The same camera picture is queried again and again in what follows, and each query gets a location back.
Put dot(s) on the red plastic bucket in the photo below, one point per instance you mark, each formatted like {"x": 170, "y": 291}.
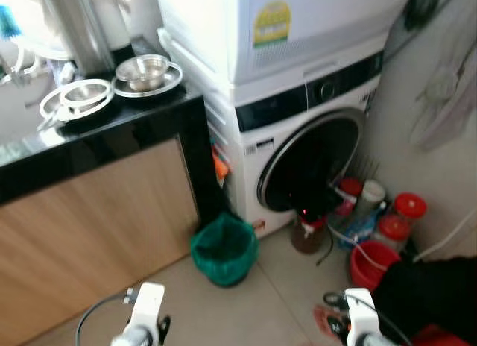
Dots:
{"x": 369, "y": 268}

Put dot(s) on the brown liquid bottle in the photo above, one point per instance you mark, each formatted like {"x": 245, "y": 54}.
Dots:
{"x": 307, "y": 238}

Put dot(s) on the red plastic stool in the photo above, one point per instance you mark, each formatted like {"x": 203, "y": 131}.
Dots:
{"x": 436, "y": 337}

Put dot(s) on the black fabric bundle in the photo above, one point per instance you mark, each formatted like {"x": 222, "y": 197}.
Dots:
{"x": 432, "y": 297}

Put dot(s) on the bin with green bag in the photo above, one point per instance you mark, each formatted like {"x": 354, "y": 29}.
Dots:
{"x": 223, "y": 249}

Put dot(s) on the blue detergent package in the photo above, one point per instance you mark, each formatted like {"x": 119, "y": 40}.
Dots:
{"x": 361, "y": 227}

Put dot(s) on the red-lidded plastic jar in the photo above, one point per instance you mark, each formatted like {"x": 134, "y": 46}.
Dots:
{"x": 410, "y": 206}
{"x": 393, "y": 230}

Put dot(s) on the grey white bottle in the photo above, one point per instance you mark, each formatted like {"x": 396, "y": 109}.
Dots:
{"x": 373, "y": 193}

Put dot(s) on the red-capped bottle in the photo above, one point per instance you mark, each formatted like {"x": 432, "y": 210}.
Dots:
{"x": 349, "y": 189}

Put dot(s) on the orange plastic item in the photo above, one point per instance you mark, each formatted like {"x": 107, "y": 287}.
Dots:
{"x": 220, "y": 167}

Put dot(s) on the white front-load washing machine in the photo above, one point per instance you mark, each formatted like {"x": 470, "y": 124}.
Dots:
{"x": 253, "y": 148}

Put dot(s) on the large round steel plate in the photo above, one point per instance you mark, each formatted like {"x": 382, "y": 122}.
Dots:
{"x": 173, "y": 81}

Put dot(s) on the pale hanging cloth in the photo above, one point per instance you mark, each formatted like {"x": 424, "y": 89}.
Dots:
{"x": 447, "y": 100}

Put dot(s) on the white dryer with yellow label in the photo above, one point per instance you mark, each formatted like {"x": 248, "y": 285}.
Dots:
{"x": 223, "y": 25}

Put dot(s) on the tall steel thermos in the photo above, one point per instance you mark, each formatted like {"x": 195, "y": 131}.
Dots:
{"x": 74, "y": 29}

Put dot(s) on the white appliance with blue label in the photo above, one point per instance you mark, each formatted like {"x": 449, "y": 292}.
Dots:
{"x": 138, "y": 14}

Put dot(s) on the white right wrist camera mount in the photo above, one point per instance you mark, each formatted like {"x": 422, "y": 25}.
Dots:
{"x": 362, "y": 312}

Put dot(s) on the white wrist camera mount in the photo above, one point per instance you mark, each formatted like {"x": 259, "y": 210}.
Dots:
{"x": 147, "y": 305}
{"x": 362, "y": 312}

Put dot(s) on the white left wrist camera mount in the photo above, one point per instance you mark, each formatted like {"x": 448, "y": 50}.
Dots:
{"x": 147, "y": 305}

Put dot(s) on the black wall fixture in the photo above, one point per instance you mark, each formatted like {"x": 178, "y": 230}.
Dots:
{"x": 421, "y": 7}

